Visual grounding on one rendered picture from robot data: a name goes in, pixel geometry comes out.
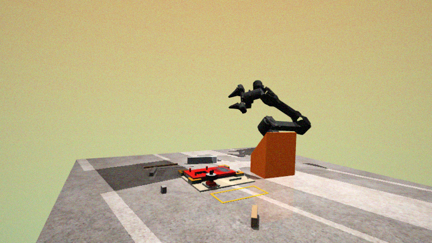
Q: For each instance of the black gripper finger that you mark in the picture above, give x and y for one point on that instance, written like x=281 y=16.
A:
x=234 y=93
x=234 y=106

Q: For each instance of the black tyre with grey wheel rim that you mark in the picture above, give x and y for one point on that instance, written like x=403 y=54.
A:
x=211 y=177

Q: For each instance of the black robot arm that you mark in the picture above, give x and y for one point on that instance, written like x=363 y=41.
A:
x=269 y=124

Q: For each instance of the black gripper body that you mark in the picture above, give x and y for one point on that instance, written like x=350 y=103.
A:
x=245 y=97

